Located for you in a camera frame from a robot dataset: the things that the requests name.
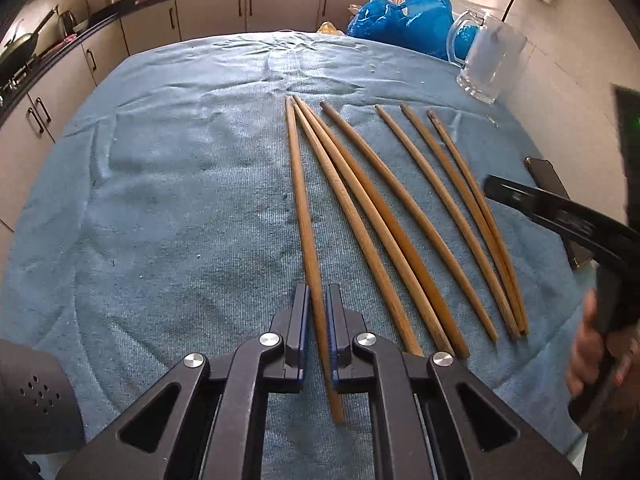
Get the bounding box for wooden chopstick five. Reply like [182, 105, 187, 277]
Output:
[375, 105, 520, 339]

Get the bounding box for wooden chopstick six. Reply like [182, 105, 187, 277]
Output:
[400, 103, 518, 318]

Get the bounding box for wooden chopstick three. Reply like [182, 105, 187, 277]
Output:
[294, 96, 470, 359]

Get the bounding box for wooden chopstick two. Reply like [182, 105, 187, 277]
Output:
[293, 96, 424, 356]

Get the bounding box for lower kitchen cabinets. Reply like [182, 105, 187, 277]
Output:
[1, 0, 368, 248]

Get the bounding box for yellow plastic bag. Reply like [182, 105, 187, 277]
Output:
[317, 21, 345, 36]

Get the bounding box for wooden chopstick one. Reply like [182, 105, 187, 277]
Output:
[285, 98, 345, 424]

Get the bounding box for black kettle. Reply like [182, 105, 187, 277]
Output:
[58, 10, 78, 38]

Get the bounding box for wooden chopstick seven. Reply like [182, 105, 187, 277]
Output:
[426, 108, 529, 335]

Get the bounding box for black wok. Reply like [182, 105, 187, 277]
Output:
[0, 8, 56, 86]

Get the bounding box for blue plastic bag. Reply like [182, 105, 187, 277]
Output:
[346, 0, 454, 61]

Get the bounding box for wooden chopstick four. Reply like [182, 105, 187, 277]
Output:
[320, 101, 498, 353]

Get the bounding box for blue table cloth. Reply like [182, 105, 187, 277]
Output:
[1, 32, 591, 479]

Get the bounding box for person's right hand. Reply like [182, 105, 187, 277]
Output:
[566, 289, 639, 410]

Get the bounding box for clear glass mug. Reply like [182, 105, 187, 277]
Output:
[446, 9, 527, 104]

